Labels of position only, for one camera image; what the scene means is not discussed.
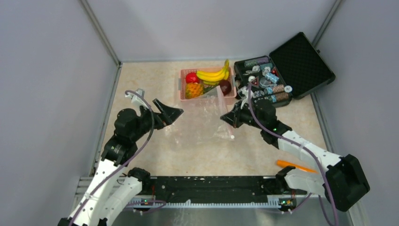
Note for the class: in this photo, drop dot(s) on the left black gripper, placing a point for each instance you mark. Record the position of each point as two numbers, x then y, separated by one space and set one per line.
167 115

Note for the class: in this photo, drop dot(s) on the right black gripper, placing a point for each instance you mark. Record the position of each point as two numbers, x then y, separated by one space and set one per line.
233 117

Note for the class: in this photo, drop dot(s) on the clear zip top bag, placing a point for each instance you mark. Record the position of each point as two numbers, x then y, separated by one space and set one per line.
200 122

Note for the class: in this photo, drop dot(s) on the orange toy pineapple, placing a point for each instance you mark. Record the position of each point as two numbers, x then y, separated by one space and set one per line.
194 90

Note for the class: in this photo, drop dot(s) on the red apple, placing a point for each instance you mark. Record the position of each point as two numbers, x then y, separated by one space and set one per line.
192 78

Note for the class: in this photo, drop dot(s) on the yellow banana bunch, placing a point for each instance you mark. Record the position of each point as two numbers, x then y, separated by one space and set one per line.
213 78

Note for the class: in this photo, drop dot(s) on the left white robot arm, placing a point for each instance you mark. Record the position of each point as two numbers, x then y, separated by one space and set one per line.
100 206

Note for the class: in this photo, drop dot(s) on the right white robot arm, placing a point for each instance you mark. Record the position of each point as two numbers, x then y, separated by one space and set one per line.
340 179

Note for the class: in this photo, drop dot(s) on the orange carrot toy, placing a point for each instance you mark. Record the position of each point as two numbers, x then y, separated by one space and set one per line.
284 164

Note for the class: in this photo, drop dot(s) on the black poker chip case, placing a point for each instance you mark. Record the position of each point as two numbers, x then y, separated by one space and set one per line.
293 70

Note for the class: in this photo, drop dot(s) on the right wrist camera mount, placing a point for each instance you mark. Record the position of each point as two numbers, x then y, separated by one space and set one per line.
246 94

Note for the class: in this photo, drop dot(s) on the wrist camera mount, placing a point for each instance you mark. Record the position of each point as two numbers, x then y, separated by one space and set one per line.
246 94
136 97

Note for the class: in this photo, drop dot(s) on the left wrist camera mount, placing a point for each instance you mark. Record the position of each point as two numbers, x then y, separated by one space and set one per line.
136 97

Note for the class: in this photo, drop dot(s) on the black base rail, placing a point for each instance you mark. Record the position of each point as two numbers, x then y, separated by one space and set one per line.
260 192

